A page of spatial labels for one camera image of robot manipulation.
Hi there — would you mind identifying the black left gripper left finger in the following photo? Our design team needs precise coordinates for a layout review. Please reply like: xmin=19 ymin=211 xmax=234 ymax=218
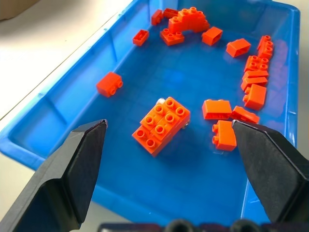
xmin=0 ymin=119 xmax=108 ymax=232

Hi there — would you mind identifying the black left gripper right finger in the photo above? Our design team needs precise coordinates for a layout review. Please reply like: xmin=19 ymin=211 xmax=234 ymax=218
xmin=231 ymin=119 xmax=309 ymax=225

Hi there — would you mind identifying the blue plastic bin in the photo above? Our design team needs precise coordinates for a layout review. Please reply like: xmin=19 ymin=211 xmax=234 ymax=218
xmin=0 ymin=0 xmax=302 ymax=224

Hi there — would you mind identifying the orange flat toy brick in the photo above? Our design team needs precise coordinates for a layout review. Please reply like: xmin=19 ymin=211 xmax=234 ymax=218
xmin=231 ymin=105 xmax=261 ymax=124

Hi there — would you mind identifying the orange sloped toy brick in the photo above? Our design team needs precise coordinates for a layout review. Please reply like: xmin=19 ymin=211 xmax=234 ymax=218
xmin=240 ymin=76 xmax=268 ymax=91
xmin=242 ymin=70 xmax=269 ymax=79

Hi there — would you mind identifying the orange six-stud toy brick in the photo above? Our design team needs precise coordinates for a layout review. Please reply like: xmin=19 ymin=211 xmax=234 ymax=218
xmin=140 ymin=96 xmax=191 ymax=141

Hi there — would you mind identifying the orange hollow toy brick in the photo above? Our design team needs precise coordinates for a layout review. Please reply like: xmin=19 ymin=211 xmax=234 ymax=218
xmin=226 ymin=38 xmax=252 ymax=58
xmin=132 ymin=29 xmax=150 ymax=46
xmin=201 ymin=26 xmax=223 ymax=46

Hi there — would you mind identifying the orange flat four-stud brick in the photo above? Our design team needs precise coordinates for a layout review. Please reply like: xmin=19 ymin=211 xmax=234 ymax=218
xmin=160 ymin=28 xmax=185 ymax=46

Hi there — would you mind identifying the orange arch toy brick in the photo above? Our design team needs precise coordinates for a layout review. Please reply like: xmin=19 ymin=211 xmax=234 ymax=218
xmin=168 ymin=6 xmax=211 ymax=33

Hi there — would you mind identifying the small orange toy brick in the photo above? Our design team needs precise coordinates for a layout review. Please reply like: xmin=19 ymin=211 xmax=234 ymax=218
xmin=151 ymin=9 xmax=164 ymax=25

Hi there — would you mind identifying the dark orange toy brick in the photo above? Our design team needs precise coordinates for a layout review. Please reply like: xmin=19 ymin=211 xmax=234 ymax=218
xmin=163 ymin=8 xmax=181 ymax=19

